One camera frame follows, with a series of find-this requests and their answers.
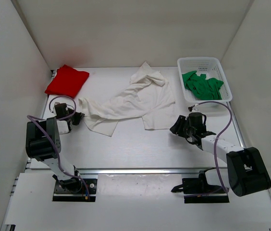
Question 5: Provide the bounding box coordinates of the red t shirt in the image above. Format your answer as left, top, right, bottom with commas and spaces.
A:
45, 65, 89, 99

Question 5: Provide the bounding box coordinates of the white t shirt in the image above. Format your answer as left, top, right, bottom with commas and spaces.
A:
78, 62, 175, 137

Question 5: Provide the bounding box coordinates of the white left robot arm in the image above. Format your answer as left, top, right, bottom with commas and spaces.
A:
25, 103, 86, 193

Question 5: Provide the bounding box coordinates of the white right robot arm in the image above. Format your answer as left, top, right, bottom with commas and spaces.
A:
170, 112, 271, 197

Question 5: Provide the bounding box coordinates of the green t shirt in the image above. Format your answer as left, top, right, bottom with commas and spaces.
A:
182, 71, 224, 100

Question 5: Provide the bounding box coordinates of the white plastic basket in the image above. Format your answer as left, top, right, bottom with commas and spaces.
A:
177, 57, 233, 103

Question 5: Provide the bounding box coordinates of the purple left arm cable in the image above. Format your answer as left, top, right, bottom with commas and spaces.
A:
27, 95, 90, 199

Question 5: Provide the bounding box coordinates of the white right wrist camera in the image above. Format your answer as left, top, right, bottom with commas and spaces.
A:
188, 104, 199, 113

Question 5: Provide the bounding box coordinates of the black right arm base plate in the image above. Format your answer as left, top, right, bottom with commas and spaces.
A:
182, 178, 230, 204

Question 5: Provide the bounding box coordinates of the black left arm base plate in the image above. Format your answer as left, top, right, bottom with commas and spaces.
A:
52, 179, 98, 202

